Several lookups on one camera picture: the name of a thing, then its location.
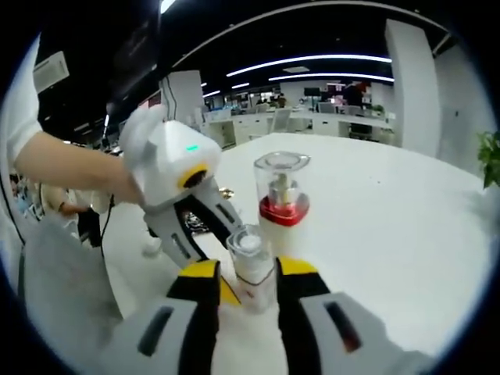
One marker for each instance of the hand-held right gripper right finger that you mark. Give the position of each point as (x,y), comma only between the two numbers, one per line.
(297,312)

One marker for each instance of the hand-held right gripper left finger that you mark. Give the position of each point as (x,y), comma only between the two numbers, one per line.
(195,312)

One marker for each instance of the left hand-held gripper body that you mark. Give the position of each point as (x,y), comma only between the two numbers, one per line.
(172,156)

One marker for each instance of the white skincare bottle red collar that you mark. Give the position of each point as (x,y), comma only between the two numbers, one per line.
(283,234)

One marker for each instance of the white office chair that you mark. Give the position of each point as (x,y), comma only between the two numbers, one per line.
(281,119)

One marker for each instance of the row of white office desks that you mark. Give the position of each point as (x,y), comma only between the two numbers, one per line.
(332,121)

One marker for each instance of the ceiling air conditioner unit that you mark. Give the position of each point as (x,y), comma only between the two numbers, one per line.
(51,72)

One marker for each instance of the ceiling light strip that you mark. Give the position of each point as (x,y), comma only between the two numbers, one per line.
(312,59)
(332,76)

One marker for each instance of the small green desk plant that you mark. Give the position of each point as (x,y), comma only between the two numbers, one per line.
(378,109)

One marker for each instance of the potted green plant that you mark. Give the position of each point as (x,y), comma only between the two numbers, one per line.
(490,156)

